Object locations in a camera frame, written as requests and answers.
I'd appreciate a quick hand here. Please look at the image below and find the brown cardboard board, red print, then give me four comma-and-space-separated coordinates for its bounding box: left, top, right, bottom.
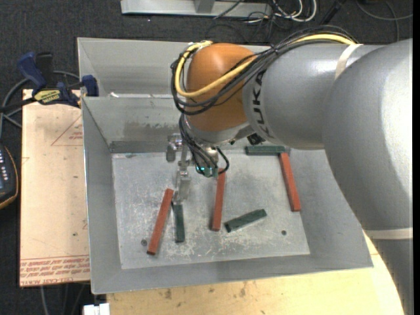
18, 89, 91, 288

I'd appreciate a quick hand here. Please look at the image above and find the red-brown flat block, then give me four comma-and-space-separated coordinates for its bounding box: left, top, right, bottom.
278, 152, 303, 213
146, 188, 175, 256
210, 168, 228, 232

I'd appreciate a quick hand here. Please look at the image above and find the dark green flat block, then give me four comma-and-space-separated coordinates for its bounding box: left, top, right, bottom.
244, 145, 287, 156
224, 209, 268, 234
171, 201, 186, 243

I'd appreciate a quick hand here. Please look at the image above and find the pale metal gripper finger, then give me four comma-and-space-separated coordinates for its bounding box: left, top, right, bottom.
172, 171, 182, 206
180, 174, 192, 200

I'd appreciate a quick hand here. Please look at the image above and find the grey metal bin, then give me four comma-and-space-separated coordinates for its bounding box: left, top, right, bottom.
77, 37, 374, 295

